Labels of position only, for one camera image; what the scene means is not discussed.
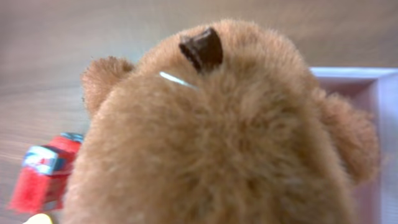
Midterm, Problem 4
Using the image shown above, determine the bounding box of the pink open cardboard box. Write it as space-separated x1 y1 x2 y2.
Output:
312 67 397 223

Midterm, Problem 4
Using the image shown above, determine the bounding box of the red toy fire truck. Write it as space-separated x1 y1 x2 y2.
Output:
9 133 84 214

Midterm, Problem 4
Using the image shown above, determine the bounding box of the brown plush bear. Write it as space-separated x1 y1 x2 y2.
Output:
62 18 381 224

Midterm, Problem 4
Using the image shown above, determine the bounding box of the yellow cat rattle drum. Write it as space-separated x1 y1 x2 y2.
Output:
22 213 55 224

